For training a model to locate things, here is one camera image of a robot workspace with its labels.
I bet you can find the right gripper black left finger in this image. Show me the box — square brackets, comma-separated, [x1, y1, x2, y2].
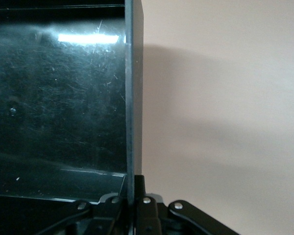
[39, 194, 128, 235]

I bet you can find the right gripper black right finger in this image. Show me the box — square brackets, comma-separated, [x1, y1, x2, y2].
[134, 175, 240, 235]

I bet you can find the black rectangular box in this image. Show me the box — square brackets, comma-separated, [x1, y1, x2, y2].
[0, 0, 145, 235]

